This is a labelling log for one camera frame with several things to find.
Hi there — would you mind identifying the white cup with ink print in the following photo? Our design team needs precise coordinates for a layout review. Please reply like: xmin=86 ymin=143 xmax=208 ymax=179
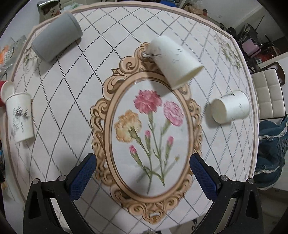
xmin=6 ymin=93 xmax=34 ymax=143

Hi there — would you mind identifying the small white paper cup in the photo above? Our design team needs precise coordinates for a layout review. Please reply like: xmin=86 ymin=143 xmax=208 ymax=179
xmin=210 ymin=90 xmax=251 ymax=124

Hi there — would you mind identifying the red ribbed paper cup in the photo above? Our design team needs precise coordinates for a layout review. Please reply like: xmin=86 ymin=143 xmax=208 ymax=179
xmin=0 ymin=80 xmax=15 ymax=107

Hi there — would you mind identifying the large white paper cup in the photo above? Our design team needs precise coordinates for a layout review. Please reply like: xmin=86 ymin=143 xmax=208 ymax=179
xmin=143 ymin=36 xmax=204 ymax=90

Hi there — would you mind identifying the grey cylindrical cup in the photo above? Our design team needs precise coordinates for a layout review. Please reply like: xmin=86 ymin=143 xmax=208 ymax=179
xmin=31 ymin=12 xmax=82 ymax=62

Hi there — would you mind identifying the teal ruffled cloth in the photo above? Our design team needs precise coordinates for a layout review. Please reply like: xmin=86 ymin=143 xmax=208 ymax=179
xmin=253 ymin=116 xmax=287 ymax=190

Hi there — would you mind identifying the white padded chair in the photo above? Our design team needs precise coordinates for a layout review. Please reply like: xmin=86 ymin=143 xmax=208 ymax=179
xmin=251 ymin=62 xmax=286 ymax=120

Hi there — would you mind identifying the pink suitcase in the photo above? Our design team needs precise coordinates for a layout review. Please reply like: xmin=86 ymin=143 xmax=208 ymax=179
xmin=242 ymin=38 xmax=261 ymax=57

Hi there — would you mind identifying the red and silver box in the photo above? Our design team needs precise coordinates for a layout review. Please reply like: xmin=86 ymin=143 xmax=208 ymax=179
xmin=37 ymin=0 xmax=60 ymax=21

